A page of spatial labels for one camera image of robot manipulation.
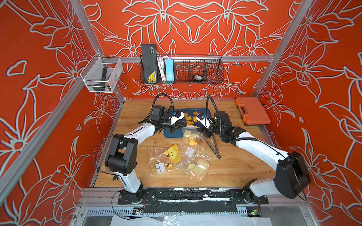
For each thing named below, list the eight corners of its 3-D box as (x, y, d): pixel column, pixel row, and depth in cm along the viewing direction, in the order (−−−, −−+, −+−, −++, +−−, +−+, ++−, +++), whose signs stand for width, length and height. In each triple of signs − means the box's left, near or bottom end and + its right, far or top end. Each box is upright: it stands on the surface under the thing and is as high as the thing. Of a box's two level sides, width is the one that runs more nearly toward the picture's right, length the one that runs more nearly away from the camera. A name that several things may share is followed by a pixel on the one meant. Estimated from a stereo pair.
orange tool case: (243, 125, 103) (246, 122, 100) (234, 100, 120) (236, 97, 117) (269, 125, 103) (272, 122, 100) (257, 100, 120) (259, 97, 117)
